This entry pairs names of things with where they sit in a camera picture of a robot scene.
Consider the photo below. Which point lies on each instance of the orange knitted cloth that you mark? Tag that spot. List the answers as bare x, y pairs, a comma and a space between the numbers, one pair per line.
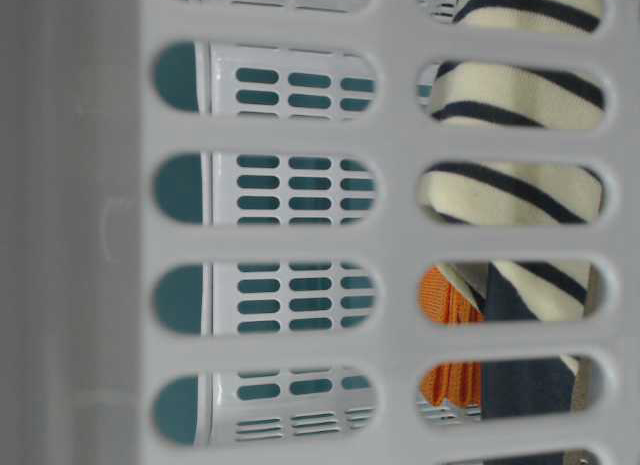
459, 383

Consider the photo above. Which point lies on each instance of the white plastic shopping basket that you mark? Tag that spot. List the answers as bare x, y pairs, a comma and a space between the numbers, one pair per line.
83, 243

